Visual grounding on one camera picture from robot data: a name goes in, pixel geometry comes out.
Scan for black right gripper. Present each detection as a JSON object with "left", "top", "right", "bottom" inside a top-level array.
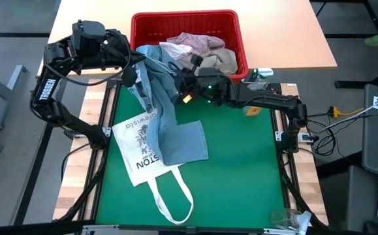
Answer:
[{"left": 175, "top": 54, "right": 235, "bottom": 107}]

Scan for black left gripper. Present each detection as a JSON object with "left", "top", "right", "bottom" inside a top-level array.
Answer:
[{"left": 102, "top": 29, "right": 146, "bottom": 88}]

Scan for light blue denim jeans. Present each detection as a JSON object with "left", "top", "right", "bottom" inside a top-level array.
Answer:
[{"left": 128, "top": 44, "right": 209, "bottom": 166}]

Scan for white printed tote bag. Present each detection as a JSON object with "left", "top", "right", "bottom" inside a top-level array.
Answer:
[{"left": 112, "top": 109, "right": 195, "bottom": 225}]

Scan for red plastic laundry basket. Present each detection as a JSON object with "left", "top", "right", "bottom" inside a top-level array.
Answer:
[{"left": 130, "top": 9, "right": 249, "bottom": 84}]

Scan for pink garment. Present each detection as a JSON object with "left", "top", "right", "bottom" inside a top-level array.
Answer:
[{"left": 166, "top": 31, "right": 226, "bottom": 58}]

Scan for white garment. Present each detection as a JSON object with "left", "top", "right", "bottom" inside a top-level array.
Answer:
[{"left": 159, "top": 41, "right": 193, "bottom": 61}]

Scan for beige garment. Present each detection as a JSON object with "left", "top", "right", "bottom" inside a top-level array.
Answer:
[{"left": 177, "top": 48, "right": 238, "bottom": 76}]

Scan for spray bottle with orange label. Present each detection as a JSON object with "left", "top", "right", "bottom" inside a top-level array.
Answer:
[{"left": 242, "top": 67, "right": 274, "bottom": 118}]

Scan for light wooden desk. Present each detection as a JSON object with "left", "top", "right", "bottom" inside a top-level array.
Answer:
[{"left": 37, "top": 0, "right": 338, "bottom": 78}]

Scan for green table mat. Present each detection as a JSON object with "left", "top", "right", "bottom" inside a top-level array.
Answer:
[{"left": 95, "top": 84, "right": 286, "bottom": 226}]

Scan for white power strip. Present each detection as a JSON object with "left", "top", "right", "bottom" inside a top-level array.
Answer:
[{"left": 298, "top": 133, "right": 320, "bottom": 144}]

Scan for grey metal table leg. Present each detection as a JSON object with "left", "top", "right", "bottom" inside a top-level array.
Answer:
[{"left": 0, "top": 64, "right": 28, "bottom": 131}]

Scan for clear empty plastic bottle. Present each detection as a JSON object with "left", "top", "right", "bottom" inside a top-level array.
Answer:
[{"left": 269, "top": 208, "right": 314, "bottom": 232}]

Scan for black computer mouse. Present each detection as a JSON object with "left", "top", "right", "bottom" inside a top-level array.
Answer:
[{"left": 363, "top": 221, "right": 378, "bottom": 235}]

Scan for black metal table frame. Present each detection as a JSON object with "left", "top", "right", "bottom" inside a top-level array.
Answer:
[{"left": 53, "top": 79, "right": 328, "bottom": 234}]

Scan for yellow extension cord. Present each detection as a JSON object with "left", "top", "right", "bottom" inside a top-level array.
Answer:
[{"left": 329, "top": 106, "right": 366, "bottom": 118}]

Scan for black cable bundle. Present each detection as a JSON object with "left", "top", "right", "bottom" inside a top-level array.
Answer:
[{"left": 306, "top": 109, "right": 341, "bottom": 157}]

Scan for white cable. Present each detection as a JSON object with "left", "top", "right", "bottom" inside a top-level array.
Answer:
[{"left": 324, "top": 88, "right": 378, "bottom": 131}]

